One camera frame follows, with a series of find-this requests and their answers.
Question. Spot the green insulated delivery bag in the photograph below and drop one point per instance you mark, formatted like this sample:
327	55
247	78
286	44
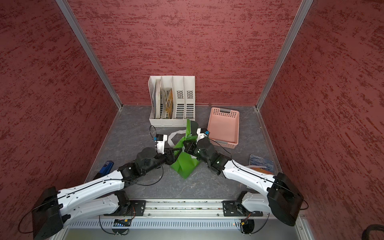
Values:
185	163

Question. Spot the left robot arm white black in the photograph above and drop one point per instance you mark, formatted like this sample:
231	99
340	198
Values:
56	209

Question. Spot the white file organizer rack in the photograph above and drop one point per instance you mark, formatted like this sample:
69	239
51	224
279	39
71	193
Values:
173	100

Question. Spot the pink perforated plastic basket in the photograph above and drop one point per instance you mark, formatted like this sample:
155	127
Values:
224	127

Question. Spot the blue paperback book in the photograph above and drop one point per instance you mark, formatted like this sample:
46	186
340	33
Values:
260	164

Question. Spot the aluminium mounting rail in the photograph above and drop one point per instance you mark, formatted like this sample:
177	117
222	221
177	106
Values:
158	208

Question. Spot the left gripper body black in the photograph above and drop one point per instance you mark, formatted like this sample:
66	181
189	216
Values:
160	158

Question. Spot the blue black stapler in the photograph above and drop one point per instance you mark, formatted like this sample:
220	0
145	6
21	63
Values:
105	170

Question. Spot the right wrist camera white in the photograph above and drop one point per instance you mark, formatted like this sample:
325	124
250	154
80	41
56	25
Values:
202	133

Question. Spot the yellow book in organizer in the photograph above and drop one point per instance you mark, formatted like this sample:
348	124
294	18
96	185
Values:
169	103

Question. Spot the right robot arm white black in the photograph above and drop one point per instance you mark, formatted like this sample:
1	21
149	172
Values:
281	197

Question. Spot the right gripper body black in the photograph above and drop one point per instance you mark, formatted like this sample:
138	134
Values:
193	149

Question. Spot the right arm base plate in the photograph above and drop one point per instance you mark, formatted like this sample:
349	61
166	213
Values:
234	209

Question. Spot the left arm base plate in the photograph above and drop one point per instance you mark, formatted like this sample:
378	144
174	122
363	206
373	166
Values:
135	208

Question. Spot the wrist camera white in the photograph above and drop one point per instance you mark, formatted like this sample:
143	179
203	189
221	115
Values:
202	133
160	141

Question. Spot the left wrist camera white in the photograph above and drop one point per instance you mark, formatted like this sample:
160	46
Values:
160	141

